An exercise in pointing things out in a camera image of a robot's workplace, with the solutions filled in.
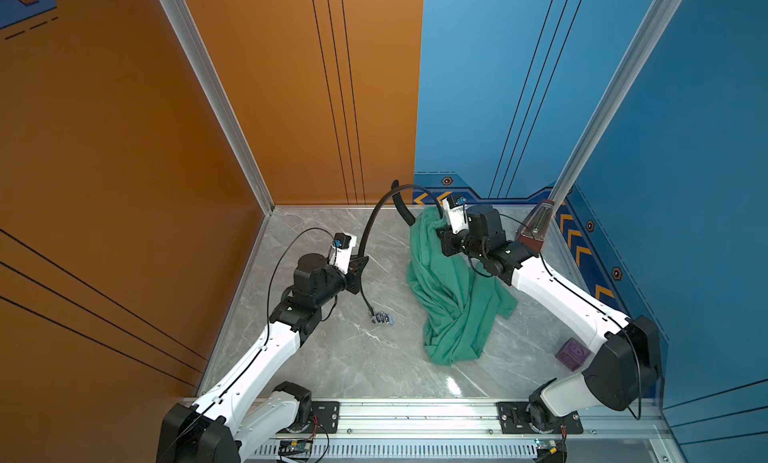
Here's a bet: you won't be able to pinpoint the green trousers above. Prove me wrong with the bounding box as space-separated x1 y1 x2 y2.
406 208 518 366

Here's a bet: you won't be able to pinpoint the black leather belt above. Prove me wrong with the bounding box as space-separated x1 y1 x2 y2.
353 180 433 326

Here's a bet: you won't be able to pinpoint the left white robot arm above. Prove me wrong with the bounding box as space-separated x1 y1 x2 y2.
156 253 369 462

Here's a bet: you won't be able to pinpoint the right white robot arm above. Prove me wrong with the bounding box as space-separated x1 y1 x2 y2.
437 197 663 433

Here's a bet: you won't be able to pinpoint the red wooden metronome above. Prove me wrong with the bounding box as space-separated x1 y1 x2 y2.
515 199 555 255

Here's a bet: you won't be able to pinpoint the purple small box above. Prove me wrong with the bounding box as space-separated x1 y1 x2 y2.
555 338 592 371

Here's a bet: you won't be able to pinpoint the left green circuit board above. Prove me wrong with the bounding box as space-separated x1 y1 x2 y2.
277 439 314 462

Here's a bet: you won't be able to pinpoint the green circuit board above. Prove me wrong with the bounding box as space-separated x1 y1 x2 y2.
533 440 568 463
277 439 314 462

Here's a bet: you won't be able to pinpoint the right green circuit board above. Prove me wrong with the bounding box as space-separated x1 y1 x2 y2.
533 440 568 463

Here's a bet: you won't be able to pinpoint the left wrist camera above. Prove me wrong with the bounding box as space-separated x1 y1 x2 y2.
329 232 357 275

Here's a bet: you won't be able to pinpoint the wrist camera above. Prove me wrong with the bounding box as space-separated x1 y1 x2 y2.
329 232 357 275
441 193 468 235

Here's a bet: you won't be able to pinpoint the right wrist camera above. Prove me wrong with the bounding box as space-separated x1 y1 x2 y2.
441 193 468 235

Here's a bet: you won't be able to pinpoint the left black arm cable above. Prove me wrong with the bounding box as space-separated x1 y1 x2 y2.
161 226 337 458

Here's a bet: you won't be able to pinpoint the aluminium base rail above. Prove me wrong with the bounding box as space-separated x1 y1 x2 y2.
250 398 685 462

